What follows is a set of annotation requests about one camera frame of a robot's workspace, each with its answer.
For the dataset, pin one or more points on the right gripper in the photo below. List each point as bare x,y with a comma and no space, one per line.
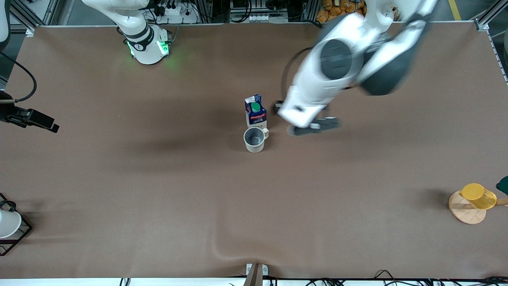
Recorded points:
11,113

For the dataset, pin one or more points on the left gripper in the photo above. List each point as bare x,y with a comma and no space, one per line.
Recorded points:
279,107

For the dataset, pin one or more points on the blue white milk carton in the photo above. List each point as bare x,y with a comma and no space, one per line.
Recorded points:
256,111

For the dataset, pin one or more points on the beige ceramic mug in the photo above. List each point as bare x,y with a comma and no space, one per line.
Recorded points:
254,140

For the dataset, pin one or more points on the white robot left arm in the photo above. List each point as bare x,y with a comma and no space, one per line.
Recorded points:
381,75

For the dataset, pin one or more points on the yellow plastic cup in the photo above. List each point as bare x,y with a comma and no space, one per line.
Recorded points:
478,195

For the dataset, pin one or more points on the dark green cup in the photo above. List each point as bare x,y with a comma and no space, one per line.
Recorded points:
503,185

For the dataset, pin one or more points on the brown table cover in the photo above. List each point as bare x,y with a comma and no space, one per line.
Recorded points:
254,198

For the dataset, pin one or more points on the orange snack pile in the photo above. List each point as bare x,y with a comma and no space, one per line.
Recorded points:
337,10

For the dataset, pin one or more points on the white power strip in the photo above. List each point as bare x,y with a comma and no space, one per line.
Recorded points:
176,11

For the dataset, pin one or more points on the wooden mug stand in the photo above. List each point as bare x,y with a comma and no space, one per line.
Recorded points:
464,212

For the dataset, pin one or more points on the aluminium frame profile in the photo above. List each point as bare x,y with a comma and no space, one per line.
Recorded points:
486,18
29,18

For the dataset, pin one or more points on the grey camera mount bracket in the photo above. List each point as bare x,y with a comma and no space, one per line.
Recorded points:
256,272

